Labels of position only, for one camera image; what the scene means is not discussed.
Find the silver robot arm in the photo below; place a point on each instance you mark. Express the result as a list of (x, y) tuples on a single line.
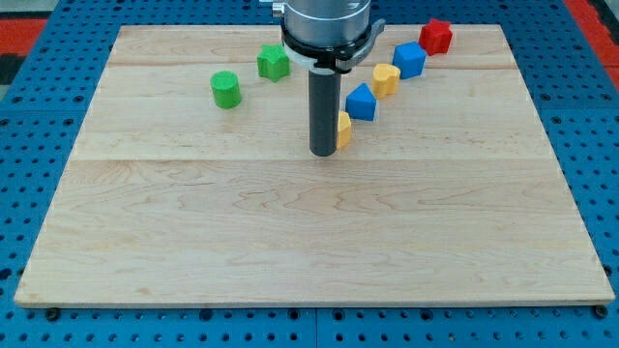
[(323, 23)]

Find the yellow pentagon block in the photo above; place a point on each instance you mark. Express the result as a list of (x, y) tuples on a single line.
[(344, 130)]

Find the blue triangle block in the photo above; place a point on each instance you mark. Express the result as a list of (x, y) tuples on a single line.
[(361, 104)]

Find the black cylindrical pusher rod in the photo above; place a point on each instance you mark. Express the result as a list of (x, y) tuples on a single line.
[(324, 90)]

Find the green cylinder block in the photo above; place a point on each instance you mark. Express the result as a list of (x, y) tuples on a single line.
[(226, 89)]

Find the wooden board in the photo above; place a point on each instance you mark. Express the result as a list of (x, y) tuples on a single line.
[(452, 197)]

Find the green star block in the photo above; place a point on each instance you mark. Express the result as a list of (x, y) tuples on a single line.
[(272, 62)]

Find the yellow heart block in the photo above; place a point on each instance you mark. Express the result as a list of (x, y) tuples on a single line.
[(385, 79)]

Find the blue cube block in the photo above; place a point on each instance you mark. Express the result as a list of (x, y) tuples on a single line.
[(410, 58)]

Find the red star block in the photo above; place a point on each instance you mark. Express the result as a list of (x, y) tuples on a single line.
[(436, 37)]

